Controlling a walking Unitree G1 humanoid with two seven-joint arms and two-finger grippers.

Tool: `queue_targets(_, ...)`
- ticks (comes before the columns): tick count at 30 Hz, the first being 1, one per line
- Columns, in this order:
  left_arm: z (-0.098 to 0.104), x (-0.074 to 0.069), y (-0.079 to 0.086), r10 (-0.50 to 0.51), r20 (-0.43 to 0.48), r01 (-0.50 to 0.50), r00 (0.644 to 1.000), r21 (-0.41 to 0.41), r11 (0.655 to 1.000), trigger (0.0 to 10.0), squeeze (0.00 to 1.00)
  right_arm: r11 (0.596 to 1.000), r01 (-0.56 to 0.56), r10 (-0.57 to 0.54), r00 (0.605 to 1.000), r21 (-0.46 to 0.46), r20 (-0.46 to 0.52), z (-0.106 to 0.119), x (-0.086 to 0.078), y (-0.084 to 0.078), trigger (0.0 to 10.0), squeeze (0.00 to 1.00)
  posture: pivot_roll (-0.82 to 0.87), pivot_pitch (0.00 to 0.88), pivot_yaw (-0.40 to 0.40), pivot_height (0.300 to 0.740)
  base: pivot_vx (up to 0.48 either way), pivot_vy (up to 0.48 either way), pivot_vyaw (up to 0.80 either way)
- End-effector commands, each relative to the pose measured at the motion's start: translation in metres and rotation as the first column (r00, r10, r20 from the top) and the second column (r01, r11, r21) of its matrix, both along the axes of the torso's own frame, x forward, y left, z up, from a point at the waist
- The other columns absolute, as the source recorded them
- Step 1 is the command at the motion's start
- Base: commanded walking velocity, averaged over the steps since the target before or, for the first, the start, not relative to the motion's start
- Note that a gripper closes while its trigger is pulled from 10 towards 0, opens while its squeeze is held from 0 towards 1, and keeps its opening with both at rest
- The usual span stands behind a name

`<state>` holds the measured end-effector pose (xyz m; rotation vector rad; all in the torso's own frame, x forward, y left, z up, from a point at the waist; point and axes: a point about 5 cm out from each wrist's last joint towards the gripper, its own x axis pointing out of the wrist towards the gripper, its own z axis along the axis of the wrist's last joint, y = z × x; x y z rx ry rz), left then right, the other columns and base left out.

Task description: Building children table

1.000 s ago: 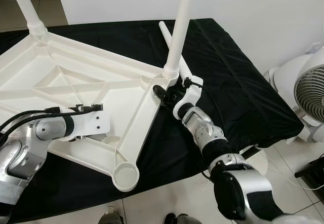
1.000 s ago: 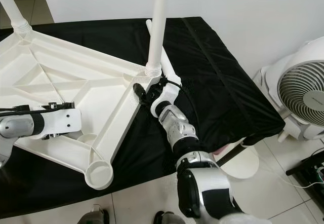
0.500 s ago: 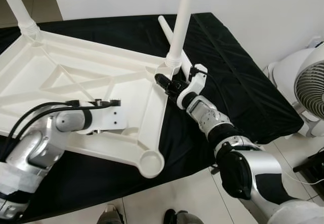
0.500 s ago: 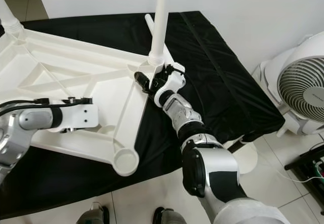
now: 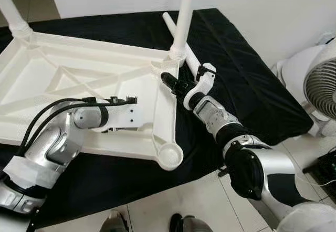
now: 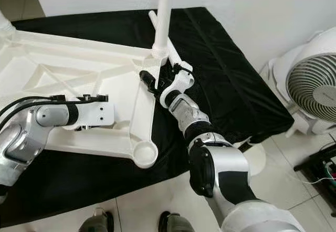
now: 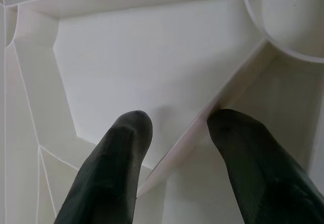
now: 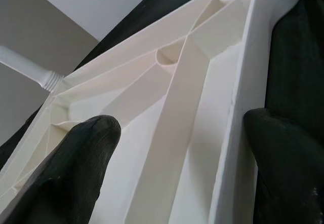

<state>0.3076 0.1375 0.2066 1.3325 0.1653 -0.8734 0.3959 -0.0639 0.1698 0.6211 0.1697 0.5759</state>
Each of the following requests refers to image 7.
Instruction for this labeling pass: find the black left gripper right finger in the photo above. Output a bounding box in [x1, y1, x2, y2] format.
[207, 108, 324, 224]

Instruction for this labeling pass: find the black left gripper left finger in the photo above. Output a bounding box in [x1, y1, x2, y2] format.
[54, 110, 153, 224]

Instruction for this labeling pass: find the white plastic table top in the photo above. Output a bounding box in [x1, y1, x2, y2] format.
[0, 0, 324, 224]

